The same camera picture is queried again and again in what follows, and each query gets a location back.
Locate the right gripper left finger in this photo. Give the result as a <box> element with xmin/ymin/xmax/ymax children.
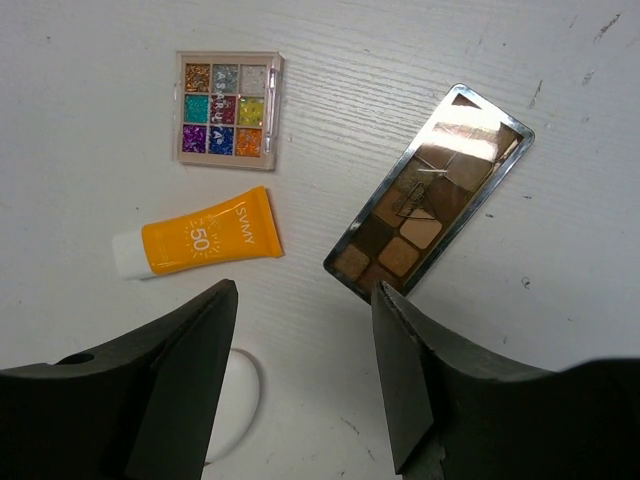
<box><xmin>1</xmin><ymin>280</ymin><xmax>238</xmax><ymax>479</ymax></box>

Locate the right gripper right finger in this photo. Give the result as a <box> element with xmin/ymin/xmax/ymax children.
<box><xmin>371</xmin><ymin>282</ymin><xmax>548</xmax><ymax>479</ymax></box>

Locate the nude tan eyeshadow palette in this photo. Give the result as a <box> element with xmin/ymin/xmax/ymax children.
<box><xmin>323</xmin><ymin>83</ymin><xmax>535</xmax><ymax>302</ymax></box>

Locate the orange sunscreen tube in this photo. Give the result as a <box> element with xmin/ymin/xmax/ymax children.
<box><xmin>112</xmin><ymin>186</ymin><xmax>283</xmax><ymax>280</ymax></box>

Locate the colourful square eyeshadow palette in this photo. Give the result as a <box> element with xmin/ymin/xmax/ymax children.
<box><xmin>172</xmin><ymin>51</ymin><xmax>285</xmax><ymax>171</ymax></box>

